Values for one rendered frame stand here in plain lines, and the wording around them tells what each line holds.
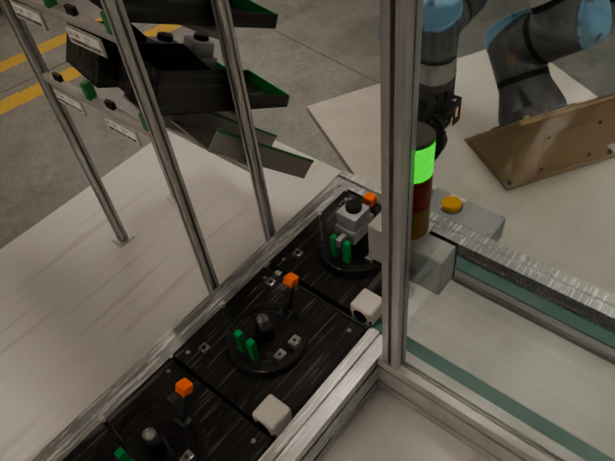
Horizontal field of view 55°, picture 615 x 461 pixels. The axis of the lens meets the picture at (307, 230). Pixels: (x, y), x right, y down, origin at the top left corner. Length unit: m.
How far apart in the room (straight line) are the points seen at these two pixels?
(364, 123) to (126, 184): 0.64
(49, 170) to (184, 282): 2.02
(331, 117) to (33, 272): 0.85
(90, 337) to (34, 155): 2.18
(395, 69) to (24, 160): 2.92
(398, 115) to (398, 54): 0.07
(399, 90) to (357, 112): 1.06
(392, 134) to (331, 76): 2.75
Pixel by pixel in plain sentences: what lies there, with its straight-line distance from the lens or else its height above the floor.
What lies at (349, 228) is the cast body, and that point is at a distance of 1.06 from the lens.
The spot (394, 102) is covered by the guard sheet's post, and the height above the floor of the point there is 1.49.
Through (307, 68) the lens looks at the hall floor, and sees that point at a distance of 3.49.
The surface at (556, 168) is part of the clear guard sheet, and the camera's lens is 0.58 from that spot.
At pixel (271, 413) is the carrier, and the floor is 0.99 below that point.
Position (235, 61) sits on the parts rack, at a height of 1.34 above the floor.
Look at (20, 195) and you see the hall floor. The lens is 3.17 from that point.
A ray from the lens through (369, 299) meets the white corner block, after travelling 1.05.
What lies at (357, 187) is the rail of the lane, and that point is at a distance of 1.28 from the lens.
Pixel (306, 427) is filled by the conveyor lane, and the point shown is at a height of 0.95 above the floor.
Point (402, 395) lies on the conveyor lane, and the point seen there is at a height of 0.88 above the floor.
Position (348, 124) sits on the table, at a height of 0.86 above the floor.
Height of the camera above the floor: 1.84
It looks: 47 degrees down
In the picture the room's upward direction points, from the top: 8 degrees counter-clockwise
